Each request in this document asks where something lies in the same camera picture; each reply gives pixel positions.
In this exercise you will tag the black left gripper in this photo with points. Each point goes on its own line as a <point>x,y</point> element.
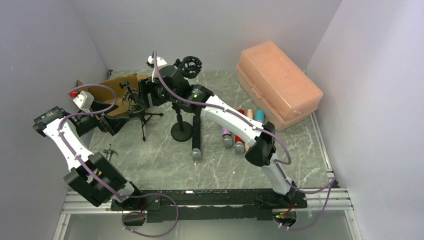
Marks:
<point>100,120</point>

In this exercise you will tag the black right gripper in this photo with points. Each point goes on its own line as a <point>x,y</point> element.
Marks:
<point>144,94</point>

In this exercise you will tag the black tripod shock-mount stand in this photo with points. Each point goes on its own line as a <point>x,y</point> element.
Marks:
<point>130,105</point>

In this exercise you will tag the black round-base clip stand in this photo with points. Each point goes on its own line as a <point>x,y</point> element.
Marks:
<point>182,130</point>

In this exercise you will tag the black glitter microphone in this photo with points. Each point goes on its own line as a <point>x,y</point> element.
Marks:
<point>196,153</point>

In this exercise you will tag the purple glitter microphone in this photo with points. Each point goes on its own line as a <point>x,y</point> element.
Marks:
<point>227,139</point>

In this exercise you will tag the pink peach microphone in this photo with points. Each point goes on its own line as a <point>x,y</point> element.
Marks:
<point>250,114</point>

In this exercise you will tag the red glitter microphone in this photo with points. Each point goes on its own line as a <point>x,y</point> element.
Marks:
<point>239,145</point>

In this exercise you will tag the blue microphone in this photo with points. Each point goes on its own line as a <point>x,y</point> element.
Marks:
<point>259,116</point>

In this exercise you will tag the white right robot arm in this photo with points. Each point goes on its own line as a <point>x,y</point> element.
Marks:
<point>170,84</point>

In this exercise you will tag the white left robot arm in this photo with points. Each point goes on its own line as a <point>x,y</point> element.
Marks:
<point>91,174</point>

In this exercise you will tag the orange translucent plastic bin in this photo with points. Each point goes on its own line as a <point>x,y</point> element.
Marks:
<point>277,85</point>

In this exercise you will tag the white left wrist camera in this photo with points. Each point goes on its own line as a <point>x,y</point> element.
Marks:
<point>83,100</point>

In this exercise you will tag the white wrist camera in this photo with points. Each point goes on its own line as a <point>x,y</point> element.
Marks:
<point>83,100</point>
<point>156,64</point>

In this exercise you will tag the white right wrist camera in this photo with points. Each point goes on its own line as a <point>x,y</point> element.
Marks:
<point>156,64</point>

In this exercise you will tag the black round-base shock-mount stand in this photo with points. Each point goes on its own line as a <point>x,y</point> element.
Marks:
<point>189,66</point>

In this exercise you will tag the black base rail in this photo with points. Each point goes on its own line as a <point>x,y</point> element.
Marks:
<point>212,204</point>

